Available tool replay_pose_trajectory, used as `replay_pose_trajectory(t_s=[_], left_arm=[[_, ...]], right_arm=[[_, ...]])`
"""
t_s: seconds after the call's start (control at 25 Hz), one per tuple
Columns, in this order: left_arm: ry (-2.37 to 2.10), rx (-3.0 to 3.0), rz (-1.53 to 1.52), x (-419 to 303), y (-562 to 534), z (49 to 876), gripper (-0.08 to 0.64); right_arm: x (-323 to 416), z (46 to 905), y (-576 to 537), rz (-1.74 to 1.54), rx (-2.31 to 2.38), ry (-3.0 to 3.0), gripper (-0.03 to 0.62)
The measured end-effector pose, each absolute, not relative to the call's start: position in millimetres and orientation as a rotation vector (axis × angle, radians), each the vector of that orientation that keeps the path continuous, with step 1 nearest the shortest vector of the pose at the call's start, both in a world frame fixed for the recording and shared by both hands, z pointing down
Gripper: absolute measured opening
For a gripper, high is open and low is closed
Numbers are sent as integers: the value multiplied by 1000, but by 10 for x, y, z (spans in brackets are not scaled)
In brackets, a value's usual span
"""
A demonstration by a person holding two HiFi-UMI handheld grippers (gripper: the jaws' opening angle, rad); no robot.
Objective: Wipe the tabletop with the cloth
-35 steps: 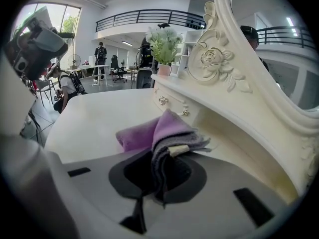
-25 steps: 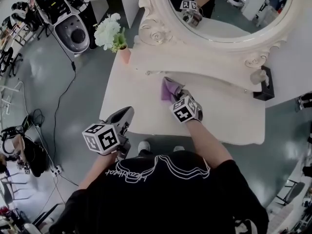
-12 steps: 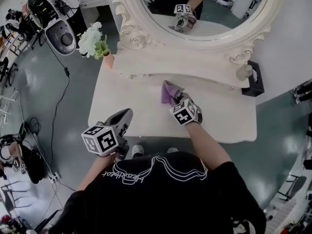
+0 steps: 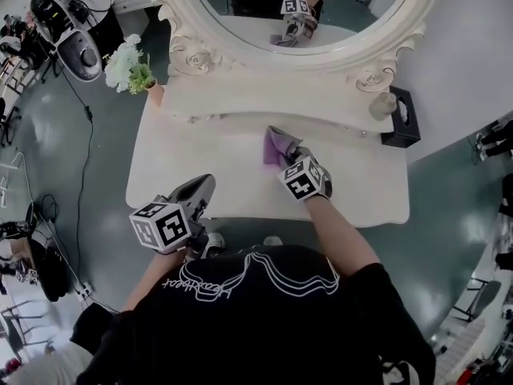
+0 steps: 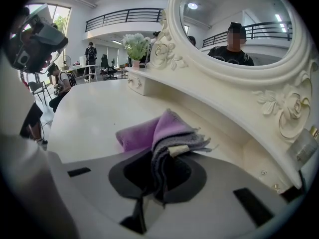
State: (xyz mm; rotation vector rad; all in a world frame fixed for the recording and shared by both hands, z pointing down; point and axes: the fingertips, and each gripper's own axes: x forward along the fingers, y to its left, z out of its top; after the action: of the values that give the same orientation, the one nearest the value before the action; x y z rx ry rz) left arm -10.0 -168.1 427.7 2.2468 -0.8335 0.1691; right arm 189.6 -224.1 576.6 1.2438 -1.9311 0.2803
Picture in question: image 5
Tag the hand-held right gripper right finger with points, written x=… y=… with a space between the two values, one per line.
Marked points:
x=219 y=178

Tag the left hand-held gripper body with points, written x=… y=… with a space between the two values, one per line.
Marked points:
x=25 y=58

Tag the cream ornate oval mirror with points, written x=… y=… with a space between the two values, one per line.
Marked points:
x=249 y=78

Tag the cream dressing table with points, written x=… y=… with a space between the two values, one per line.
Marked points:
x=99 y=113

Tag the black office chair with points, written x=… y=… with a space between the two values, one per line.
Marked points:
x=108 y=68

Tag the glass perfume bottle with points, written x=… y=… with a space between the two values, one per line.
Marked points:
x=302 y=148

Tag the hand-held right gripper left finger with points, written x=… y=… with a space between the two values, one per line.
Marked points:
x=94 y=188

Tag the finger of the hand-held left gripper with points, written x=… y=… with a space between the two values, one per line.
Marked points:
x=49 y=40

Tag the white desk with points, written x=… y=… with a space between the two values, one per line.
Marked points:
x=84 y=67

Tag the standing fan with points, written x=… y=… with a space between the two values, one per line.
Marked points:
x=66 y=60

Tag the black balcony railing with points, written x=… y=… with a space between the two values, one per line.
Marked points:
x=124 y=15

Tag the purple cloth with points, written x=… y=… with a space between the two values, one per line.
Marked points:
x=169 y=131

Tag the pink vase with white flowers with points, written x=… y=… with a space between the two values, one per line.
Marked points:
x=136 y=63

